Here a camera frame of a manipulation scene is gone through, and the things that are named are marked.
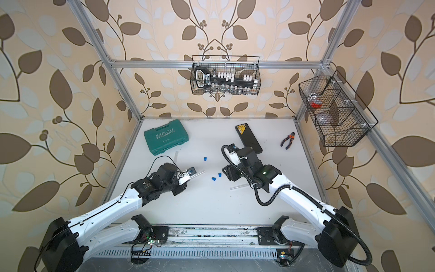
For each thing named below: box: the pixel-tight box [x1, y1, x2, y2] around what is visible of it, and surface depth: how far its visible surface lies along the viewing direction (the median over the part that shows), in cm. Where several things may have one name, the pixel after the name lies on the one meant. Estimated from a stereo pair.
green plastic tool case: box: [143, 119, 190, 156], surface depth 107 cm
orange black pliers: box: [280, 132, 296, 150], surface depth 110 cm
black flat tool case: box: [235, 122, 263, 155], surface depth 111 cm
